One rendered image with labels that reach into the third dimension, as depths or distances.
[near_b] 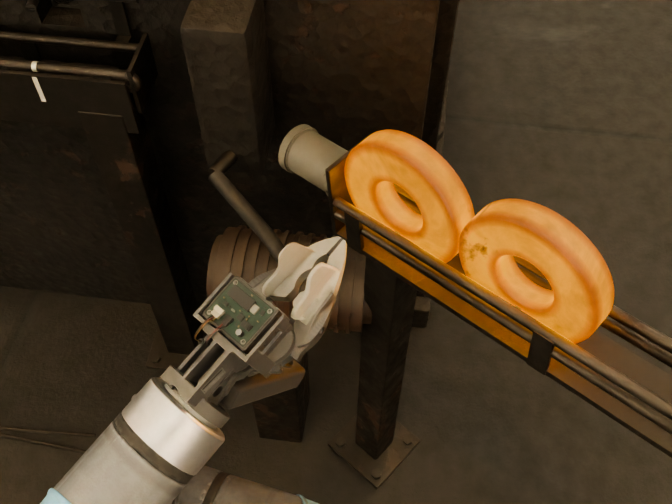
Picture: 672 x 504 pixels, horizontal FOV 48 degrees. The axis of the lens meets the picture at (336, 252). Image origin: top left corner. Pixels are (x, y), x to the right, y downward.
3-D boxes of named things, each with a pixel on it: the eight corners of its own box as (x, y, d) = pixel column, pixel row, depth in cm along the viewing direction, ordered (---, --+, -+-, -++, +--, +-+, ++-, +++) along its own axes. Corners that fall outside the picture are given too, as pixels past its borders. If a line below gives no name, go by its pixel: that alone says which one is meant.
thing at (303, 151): (314, 151, 95) (310, 114, 90) (368, 183, 91) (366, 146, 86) (280, 178, 92) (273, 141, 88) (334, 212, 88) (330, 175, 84)
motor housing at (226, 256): (255, 379, 146) (221, 203, 103) (368, 394, 145) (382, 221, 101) (241, 443, 139) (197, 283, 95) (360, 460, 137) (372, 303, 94)
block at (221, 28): (223, 117, 109) (198, -31, 90) (278, 122, 108) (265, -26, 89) (205, 172, 103) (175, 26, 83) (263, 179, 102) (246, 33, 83)
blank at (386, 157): (359, 105, 80) (338, 122, 78) (481, 170, 72) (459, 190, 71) (366, 206, 92) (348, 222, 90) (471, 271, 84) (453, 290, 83)
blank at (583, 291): (482, 171, 72) (460, 191, 71) (631, 250, 65) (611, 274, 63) (473, 272, 84) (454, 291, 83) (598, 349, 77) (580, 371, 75)
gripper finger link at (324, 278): (357, 238, 70) (291, 314, 69) (368, 261, 75) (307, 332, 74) (332, 220, 71) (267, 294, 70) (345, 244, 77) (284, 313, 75)
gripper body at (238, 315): (292, 313, 67) (199, 420, 65) (315, 339, 75) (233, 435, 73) (233, 264, 70) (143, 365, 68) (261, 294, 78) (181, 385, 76)
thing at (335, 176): (373, 199, 94) (370, 133, 85) (377, 201, 93) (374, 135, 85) (332, 234, 90) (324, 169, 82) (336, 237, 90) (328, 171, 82)
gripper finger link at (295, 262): (332, 220, 71) (267, 294, 70) (345, 244, 77) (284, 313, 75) (308, 202, 73) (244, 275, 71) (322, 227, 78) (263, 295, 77)
